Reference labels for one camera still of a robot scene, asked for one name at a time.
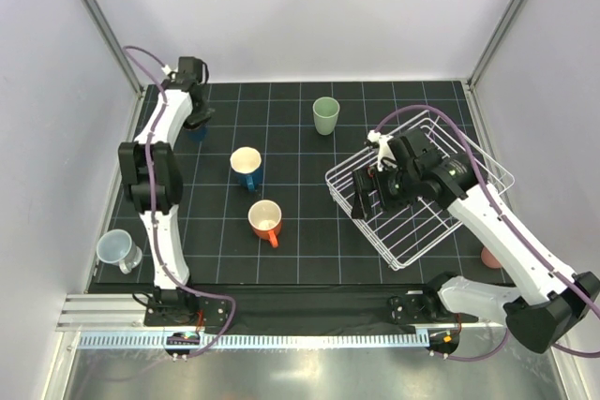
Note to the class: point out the aluminium rail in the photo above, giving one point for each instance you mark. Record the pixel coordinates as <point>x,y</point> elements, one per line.
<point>104,312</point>

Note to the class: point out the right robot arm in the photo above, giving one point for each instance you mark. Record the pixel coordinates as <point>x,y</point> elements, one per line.
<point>547,299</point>

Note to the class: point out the slotted cable duct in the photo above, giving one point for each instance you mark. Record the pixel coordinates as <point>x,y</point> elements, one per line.
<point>173,340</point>

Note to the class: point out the white wire dish rack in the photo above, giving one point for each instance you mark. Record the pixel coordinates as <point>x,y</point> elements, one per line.
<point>436,162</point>

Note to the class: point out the pale green tumbler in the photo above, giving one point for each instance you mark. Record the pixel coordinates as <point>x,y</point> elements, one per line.
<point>325,114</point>

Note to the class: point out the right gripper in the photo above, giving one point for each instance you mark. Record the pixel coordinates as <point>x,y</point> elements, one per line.
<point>367,181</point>

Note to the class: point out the blue mug cream inside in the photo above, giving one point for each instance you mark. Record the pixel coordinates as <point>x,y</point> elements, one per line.
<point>247,165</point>

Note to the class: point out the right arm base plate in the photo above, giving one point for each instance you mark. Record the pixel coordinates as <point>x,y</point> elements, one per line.
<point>408,309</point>

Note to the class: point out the orange mug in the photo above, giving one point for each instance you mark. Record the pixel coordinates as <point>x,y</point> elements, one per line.
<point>265,219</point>

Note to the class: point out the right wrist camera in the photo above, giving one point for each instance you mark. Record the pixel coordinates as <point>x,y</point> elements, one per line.
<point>380,143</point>

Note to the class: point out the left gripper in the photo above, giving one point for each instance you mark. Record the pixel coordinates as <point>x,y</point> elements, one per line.
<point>197,119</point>

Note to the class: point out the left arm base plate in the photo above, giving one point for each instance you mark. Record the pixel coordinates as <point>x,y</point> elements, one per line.
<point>196,312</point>

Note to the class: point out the pink cup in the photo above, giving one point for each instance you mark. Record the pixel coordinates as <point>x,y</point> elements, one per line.
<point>489,260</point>

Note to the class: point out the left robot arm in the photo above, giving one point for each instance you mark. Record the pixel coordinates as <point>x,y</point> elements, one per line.
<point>151,178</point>

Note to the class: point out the dark blue cup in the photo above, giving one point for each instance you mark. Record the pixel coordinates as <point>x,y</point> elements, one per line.
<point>198,134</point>

